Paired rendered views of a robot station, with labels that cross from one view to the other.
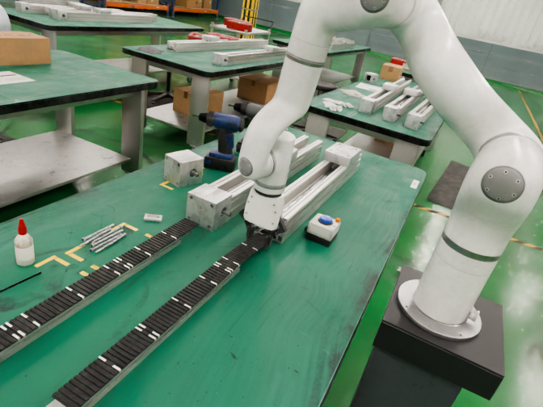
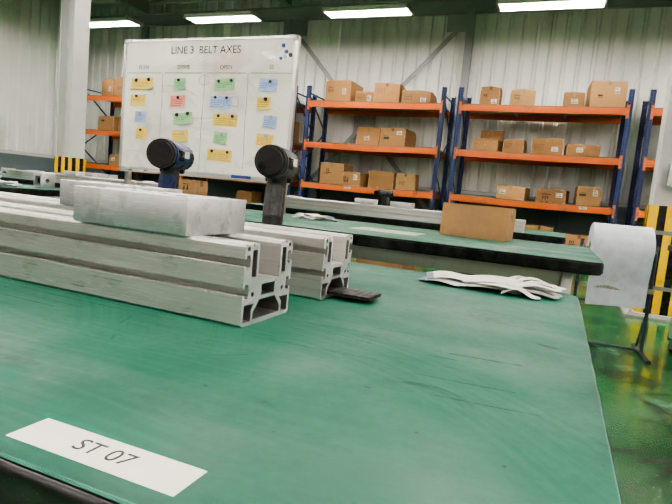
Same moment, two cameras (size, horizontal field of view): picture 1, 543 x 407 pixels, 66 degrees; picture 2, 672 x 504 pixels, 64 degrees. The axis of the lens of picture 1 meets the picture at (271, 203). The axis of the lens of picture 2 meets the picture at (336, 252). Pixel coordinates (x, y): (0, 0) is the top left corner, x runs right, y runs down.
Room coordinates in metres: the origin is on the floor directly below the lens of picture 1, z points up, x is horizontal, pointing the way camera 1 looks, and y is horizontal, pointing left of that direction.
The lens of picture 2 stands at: (1.90, -0.88, 0.92)
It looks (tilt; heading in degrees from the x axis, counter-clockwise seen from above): 6 degrees down; 91
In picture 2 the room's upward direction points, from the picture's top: 5 degrees clockwise
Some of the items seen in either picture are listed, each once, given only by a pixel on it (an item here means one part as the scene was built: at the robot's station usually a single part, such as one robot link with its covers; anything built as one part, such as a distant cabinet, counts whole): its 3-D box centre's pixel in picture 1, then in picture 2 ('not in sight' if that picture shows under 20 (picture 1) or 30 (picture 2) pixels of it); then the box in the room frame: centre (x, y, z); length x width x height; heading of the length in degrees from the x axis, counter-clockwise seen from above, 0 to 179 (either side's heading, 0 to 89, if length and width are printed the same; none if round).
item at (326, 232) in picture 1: (321, 228); not in sight; (1.14, -0.17, 0.81); 0.10 x 0.08 x 0.06; 68
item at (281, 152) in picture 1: (274, 157); not in sight; (1.01, 0.02, 1.06); 0.09 x 0.08 x 0.13; 145
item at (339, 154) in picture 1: (341, 157); (161, 221); (1.68, -0.25, 0.87); 0.16 x 0.11 x 0.07; 158
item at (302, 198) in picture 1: (317, 185); (14, 237); (1.45, -0.16, 0.82); 0.80 x 0.10 x 0.09; 158
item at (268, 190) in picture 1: (268, 184); not in sight; (1.02, 0.02, 0.98); 0.09 x 0.08 x 0.03; 68
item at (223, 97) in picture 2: not in sight; (200, 174); (0.78, 3.15, 0.97); 1.50 x 0.50 x 1.95; 159
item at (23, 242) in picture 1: (23, 241); not in sight; (0.76, 0.53, 0.84); 0.04 x 0.04 x 0.12
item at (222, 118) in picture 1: (215, 140); (173, 194); (1.53, 0.26, 0.89); 0.20 x 0.08 x 0.22; 90
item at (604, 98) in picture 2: not in sight; (532, 174); (5.12, 8.93, 1.59); 2.83 x 0.98 x 3.17; 159
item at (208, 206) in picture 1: (212, 208); not in sight; (1.10, 0.17, 0.83); 0.12 x 0.09 x 0.10; 68
